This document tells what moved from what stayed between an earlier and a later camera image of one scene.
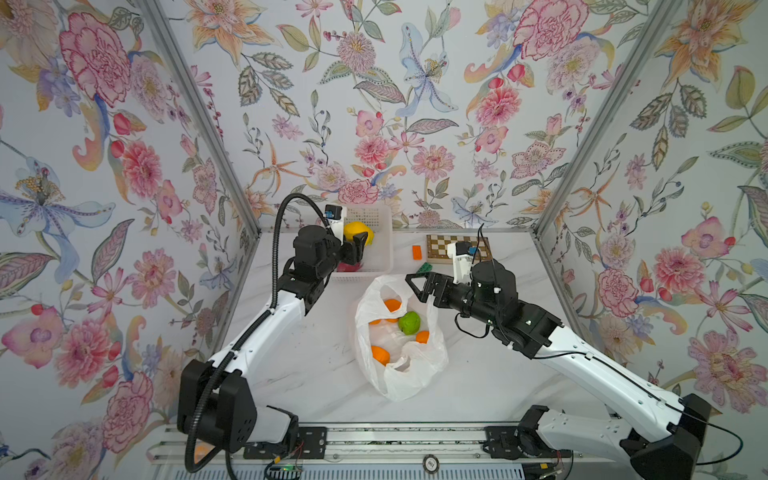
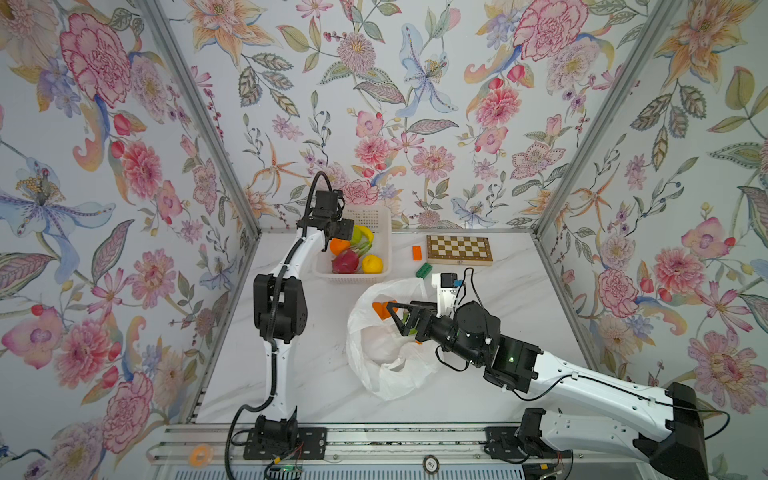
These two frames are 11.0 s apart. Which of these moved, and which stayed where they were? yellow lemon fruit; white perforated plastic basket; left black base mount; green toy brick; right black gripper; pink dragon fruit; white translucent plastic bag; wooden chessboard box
Moved: yellow lemon fruit; right black gripper
Stayed: white translucent plastic bag; white perforated plastic basket; left black base mount; green toy brick; pink dragon fruit; wooden chessboard box
